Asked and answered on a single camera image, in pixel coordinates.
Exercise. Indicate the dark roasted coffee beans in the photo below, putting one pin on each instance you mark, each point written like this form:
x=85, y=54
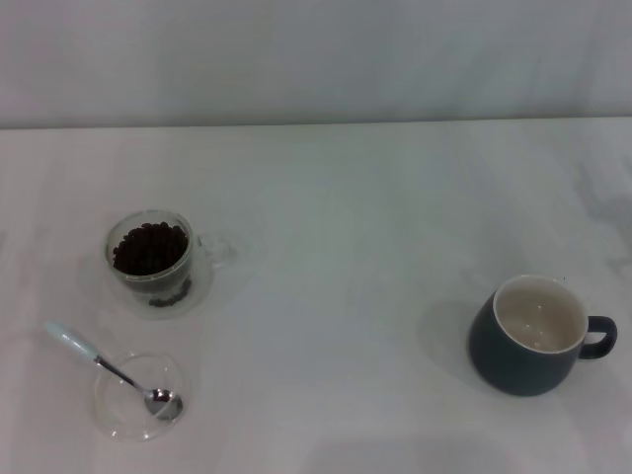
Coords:
x=148, y=247

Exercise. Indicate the dark mug with white inside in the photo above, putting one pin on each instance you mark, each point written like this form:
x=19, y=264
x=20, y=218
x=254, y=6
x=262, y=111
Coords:
x=494, y=355

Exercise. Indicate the clear glass saucer dish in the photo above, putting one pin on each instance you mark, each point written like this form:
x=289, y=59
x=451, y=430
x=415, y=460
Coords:
x=113, y=397

